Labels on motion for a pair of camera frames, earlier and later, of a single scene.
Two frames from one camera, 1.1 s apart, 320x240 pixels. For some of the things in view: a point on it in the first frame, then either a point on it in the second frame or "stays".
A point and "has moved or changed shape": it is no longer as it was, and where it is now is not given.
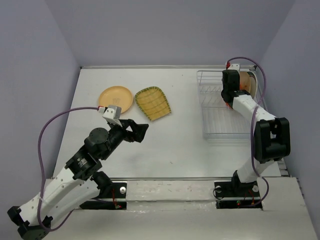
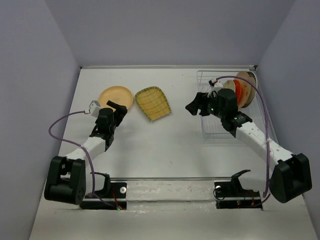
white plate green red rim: x=253 y=85 stays
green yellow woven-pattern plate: x=153 y=102 stays
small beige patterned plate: x=244 y=83 has moved or changed shape
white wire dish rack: x=220 y=123 stays
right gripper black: x=239 y=79 → x=200 y=102
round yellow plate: x=116 y=95 stays
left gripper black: x=139 y=130 → x=119 y=113
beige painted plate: x=253 y=84 → x=246 y=88
